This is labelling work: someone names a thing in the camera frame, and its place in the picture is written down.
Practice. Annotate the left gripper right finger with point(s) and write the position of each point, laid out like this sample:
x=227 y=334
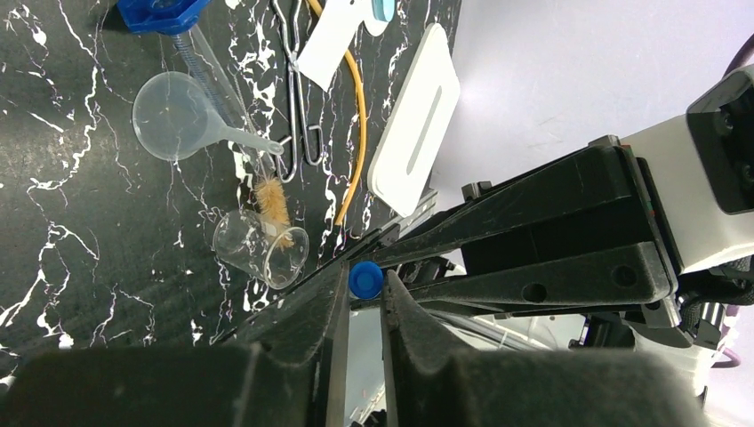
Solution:
x=434 y=378

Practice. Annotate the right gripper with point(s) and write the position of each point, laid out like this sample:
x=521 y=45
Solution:
x=578 y=232

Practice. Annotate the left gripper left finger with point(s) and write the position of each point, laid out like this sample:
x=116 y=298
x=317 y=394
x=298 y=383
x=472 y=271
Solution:
x=286 y=367

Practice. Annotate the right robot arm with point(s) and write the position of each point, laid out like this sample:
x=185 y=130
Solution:
x=699 y=173

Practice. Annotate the glass beaker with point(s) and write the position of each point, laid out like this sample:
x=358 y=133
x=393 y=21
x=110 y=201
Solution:
x=270 y=251

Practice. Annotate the brown test tube brush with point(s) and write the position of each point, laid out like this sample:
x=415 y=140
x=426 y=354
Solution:
x=256 y=170

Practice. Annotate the white plastic bin lid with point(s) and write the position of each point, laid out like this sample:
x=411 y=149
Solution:
x=417 y=125

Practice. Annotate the clear plastic funnel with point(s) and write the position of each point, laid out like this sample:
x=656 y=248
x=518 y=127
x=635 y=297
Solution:
x=173 y=119

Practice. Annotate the blue tool in blister pack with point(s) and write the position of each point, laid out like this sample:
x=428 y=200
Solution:
x=378 y=15

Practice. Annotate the white paper packet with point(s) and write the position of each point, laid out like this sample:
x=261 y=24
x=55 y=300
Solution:
x=331 y=37

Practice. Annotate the amber rubber tubing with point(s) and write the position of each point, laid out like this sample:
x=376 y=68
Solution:
x=335 y=191

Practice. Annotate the blue-handled syringe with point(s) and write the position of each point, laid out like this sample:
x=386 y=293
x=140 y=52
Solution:
x=179 y=20

